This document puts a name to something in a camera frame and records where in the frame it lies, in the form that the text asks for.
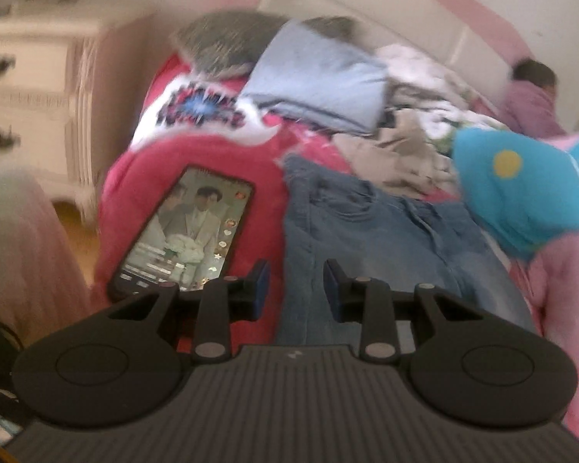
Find blue denim jeans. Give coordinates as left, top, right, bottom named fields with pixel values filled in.
left=275, top=156, right=535, bottom=347

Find pink floral duvet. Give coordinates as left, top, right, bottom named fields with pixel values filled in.
left=525, top=231, right=579, bottom=436

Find black smartphone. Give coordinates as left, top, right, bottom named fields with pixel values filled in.
left=108, top=165, right=255, bottom=302

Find beige garment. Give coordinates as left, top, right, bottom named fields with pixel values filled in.
left=331, top=110, right=459, bottom=199

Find red floral bed blanket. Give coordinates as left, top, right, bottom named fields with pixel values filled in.
left=91, top=115, right=350, bottom=347

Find person in purple top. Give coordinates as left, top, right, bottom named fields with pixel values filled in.
left=500, top=57, right=567, bottom=139

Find white grey patterned blanket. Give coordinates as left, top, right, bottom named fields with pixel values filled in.
left=375, top=44, right=507, bottom=156

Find white bedside dresser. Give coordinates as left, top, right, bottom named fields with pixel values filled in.
left=0, top=0, right=153, bottom=224

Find dark floral pillow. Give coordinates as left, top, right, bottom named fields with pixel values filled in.
left=170, top=7, right=363, bottom=81

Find light blue sweatshirt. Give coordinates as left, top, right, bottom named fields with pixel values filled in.
left=240, top=21, right=387, bottom=136

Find pink cream headboard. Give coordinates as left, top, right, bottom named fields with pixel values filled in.
left=259, top=0, right=530, bottom=110

